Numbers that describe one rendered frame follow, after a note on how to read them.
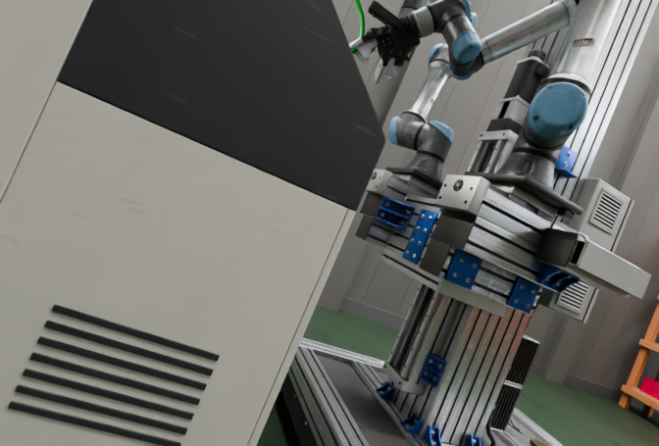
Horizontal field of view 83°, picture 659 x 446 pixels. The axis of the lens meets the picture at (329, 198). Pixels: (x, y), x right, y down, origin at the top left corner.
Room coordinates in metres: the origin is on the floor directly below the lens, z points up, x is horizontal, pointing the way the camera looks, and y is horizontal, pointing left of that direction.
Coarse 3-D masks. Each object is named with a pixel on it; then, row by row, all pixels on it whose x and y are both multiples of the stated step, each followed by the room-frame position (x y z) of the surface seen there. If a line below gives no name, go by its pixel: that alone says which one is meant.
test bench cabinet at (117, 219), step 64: (64, 128) 0.64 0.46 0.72; (128, 128) 0.66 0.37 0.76; (64, 192) 0.65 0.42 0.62; (128, 192) 0.67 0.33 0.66; (192, 192) 0.69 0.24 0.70; (256, 192) 0.72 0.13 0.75; (0, 256) 0.64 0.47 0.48; (64, 256) 0.66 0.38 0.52; (128, 256) 0.68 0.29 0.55; (192, 256) 0.70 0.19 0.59; (256, 256) 0.73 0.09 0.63; (320, 256) 0.75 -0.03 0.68; (0, 320) 0.65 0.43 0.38; (64, 320) 0.67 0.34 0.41; (128, 320) 0.69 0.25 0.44; (192, 320) 0.71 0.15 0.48; (256, 320) 0.74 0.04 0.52; (0, 384) 0.66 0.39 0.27; (64, 384) 0.67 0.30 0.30; (128, 384) 0.70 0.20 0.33; (192, 384) 0.72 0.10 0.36; (256, 384) 0.75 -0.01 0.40
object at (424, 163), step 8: (424, 152) 1.45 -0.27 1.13; (416, 160) 1.46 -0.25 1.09; (424, 160) 1.45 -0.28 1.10; (432, 160) 1.44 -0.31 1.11; (440, 160) 1.45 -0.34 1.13; (416, 168) 1.44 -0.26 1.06; (424, 168) 1.44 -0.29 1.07; (432, 168) 1.43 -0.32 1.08; (440, 168) 1.45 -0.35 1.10; (432, 176) 1.43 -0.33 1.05; (440, 176) 1.48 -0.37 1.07
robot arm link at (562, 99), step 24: (600, 0) 0.87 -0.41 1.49; (576, 24) 0.89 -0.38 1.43; (600, 24) 0.86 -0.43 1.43; (576, 48) 0.87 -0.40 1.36; (600, 48) 0.88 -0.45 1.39; (552, 72) 0.91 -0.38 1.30; (576, 72) 0.86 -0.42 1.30; (552, 96) 0.85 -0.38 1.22; (576, 96) 0.83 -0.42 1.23; (528, 120) 0.91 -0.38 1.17; (552, 120) 0.85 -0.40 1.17; (576, 120) 0.83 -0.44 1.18; (552, 144) 0.93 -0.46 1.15
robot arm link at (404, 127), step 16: (432, 48) 1.64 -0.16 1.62; (432, 64) 1.62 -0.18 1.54; (448, 64) 1.58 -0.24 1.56; (432, 80) 1.58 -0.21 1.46; (416, 96) 1.59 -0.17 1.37; (432, 96) 1.57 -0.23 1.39; (416, 112) 1.53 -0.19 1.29; (400, 128) 1.52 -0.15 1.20; (416, 128) 1.49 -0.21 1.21; (400, 144) 1.55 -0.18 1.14
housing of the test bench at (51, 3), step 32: (0, 0) 0.60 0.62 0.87; (32, 0) 0.61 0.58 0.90; (64, 0) 0.62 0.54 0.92; (0, 32) 0.61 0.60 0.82; (32, 32) 0.62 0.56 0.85; (64, 32) 0.63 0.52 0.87; (0, 64) 0.61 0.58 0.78; (32, 64) 0.62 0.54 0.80; (64, 64) 0.63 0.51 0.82; (0, 96) 0.62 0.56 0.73; (32, 96) 0.63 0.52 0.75; (0, 128) 0.62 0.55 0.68; (32, 128) 0.63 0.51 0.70; (0, 160) 0.62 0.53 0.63; (0, 192) 0.63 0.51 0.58
